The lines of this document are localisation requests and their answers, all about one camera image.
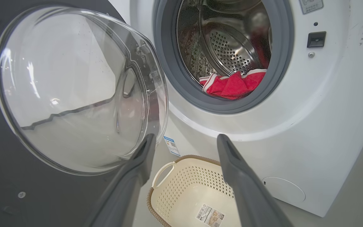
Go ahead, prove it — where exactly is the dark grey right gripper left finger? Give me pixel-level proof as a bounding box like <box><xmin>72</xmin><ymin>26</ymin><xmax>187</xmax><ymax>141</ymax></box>
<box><xmin>85</xmin><ymin>133</ymin><xmax>157</xmax><ymax>227</ymax></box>

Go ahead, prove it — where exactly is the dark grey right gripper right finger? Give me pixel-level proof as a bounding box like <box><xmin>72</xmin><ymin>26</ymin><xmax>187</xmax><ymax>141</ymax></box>
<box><xmin>217</xmin><ymin>134</ymin><xmax>292</xmax><ymax>227</ymax></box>

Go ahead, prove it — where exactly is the dark round glass washer door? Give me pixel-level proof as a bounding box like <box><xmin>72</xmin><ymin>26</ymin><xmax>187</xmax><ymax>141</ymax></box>
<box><xmin>0</xmin><ymin>0</ymin><xmax>169</xmax><ymax>227</ymax></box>

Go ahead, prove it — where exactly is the red garment with white band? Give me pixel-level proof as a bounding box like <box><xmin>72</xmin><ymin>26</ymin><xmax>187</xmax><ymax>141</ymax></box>
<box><xmin>220</xmin><ymin>69</ymin><xmax>267</xmax><ymax>100</ymax></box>

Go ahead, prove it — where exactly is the white printed product label sticker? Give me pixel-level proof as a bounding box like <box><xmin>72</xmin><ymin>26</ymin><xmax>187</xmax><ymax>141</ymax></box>
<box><xmin>196</xmin><ymin>206</ymin><xmax>225</xmax><ymax>227</ymax></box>

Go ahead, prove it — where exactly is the cream perforated laundry basket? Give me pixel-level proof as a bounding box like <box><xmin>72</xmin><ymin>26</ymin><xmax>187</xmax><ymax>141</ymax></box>
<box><xmin>147</xmin><ymin>154</ymin><xmax>242</xmax><ymax>227</ymax></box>

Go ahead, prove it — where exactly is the white front-load washing machine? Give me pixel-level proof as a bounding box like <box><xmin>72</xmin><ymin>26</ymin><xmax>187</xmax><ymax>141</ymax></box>
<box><xmin>107</xmin><ymin>0</ymin><xmax>363</xmax><ymax>218</ymax></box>

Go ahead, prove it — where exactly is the blue energy label sticker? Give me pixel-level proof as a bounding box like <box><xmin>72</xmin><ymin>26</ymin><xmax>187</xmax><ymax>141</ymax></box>
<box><xmin>164</xmin><ymin>136</ymin><xmax>181</xmax><ymax>157</ymax></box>

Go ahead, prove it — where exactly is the grey warning pictogram sticker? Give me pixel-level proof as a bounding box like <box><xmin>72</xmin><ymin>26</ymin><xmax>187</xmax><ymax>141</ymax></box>
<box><xmin>299</xmin><ymin>0</ymin><xmax>324</xmax><ymax>15</ymax></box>

